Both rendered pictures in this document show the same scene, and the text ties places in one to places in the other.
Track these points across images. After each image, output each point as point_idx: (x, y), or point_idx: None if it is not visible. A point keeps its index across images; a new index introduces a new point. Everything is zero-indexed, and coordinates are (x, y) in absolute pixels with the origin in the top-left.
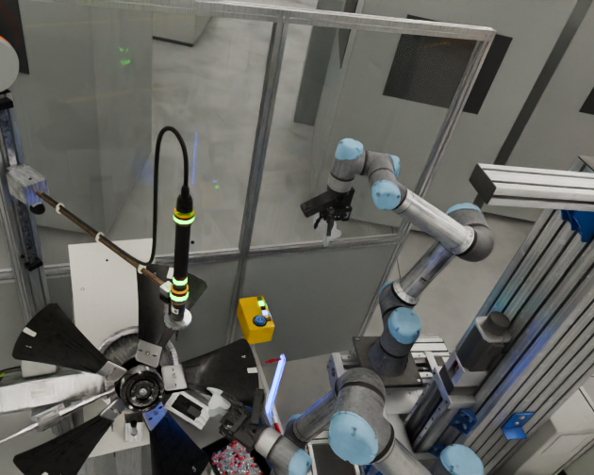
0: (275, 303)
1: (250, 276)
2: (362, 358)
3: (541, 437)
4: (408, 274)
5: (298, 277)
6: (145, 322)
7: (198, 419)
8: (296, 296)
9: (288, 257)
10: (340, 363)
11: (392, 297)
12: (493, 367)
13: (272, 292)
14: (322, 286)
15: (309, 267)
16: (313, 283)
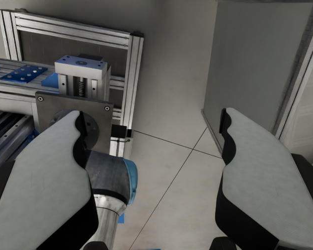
0: (246, 51)
1: (285, 13)
2: (76, 102)
3: None
4: (96, 235)
5: (258, 83)
6: None
7: None
8: (243, 76)
9: (285, 74)
10: (84, 75)
11: (95, 184)
12: None
13: (256, 47)
14: (241, 107)
15: (262, 99)
16: (247, 98)
